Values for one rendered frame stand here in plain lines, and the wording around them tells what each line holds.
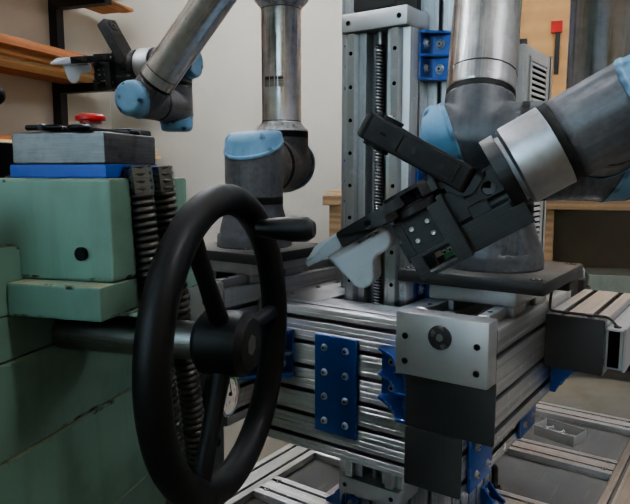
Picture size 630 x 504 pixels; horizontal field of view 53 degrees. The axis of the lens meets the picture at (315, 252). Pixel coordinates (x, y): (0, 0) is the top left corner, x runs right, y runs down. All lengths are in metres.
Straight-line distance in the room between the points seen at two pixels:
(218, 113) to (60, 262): 3.69
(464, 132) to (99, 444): 0.51
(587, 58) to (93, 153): 0.64
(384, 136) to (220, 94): 3.70
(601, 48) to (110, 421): 0.76
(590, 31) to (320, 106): 3.14
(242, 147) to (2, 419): 0.75
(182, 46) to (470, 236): 0.90
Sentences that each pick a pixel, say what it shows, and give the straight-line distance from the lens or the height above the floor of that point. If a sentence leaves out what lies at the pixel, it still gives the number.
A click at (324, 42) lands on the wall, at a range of 4.01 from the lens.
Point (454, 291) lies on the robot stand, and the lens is 0.97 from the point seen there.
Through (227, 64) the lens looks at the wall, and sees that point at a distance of 4.26.
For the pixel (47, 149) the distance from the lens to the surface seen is 0.61.
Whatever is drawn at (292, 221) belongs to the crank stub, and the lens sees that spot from 0.59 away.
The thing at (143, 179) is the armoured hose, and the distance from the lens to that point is 0.58.
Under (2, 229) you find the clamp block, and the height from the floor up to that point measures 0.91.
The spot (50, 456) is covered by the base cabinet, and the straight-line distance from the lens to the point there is 0.69.
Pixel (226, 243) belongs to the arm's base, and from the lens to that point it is 1.24.
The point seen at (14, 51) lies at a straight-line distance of 3.46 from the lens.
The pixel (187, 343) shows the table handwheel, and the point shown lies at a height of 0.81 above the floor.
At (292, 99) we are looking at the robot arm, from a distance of 1.38.
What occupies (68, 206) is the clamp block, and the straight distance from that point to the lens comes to 0.59.
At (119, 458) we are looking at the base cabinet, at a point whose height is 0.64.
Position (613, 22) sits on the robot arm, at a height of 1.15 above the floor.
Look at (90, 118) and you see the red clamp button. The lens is 0.69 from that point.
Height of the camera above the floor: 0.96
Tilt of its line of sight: 7 degrees down
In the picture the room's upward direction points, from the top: straight up
